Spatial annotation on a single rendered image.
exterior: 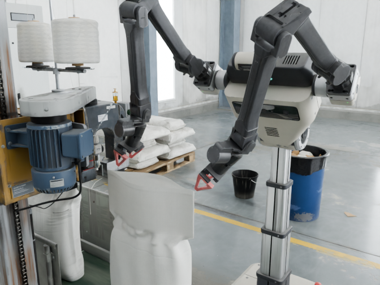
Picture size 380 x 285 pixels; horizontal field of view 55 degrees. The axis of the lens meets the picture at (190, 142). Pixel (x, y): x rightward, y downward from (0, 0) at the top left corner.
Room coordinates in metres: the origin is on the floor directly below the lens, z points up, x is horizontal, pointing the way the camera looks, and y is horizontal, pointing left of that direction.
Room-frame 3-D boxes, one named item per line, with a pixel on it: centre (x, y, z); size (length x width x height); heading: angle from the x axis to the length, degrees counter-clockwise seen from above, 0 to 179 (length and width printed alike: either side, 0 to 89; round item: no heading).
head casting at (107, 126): (1.72, 0.50, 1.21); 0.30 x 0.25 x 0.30; 54
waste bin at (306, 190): (3.36, -1.08, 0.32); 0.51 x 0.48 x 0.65; 144
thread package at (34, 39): (1.54, 0.63, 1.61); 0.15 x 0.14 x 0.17; 54
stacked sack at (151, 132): (4.52, 0.59, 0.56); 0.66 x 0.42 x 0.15; 144
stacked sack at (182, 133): (5.02, 0.26, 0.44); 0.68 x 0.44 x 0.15; 144
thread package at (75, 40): (1.39, 0.42, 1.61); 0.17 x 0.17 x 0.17
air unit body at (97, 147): (1.54, 0.41, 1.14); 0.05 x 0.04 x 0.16; 144
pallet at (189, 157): (4.88, 0.60, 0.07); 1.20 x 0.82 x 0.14; 146
